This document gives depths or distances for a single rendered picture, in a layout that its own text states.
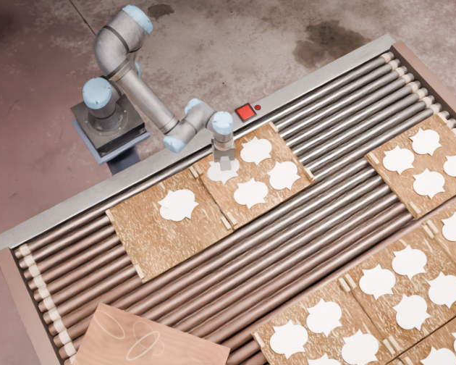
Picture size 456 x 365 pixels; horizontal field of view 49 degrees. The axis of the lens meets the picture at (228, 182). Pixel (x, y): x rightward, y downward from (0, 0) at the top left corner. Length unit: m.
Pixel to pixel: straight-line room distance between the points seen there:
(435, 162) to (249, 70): 1.70
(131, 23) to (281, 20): 2.28
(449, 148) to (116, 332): 1.59
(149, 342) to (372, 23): 2.95
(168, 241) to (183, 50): 1.99
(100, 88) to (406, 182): 1.34
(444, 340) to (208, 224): 0.99
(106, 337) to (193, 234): 0.52
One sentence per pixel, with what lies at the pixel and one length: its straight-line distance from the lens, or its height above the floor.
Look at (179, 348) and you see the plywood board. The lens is 1.83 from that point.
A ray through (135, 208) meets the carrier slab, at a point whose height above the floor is 0.94.
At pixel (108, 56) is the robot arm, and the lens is 1.73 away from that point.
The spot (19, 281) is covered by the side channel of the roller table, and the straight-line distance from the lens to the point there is 2.12.
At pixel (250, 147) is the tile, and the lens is 2.19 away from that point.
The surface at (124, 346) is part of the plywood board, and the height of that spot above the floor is 1.04.
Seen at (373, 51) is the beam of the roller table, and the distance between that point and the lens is 2.62.
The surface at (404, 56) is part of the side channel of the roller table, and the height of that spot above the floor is 0.95.
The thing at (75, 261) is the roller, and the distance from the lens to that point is 2.10.
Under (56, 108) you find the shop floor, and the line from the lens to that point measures 3.60.
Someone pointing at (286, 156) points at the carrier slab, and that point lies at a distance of 2.19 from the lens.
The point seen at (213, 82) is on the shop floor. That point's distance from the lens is 3.54.
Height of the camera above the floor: 2.85
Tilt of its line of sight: 65 degrees down
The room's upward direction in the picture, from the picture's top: 1 degrees clockwise
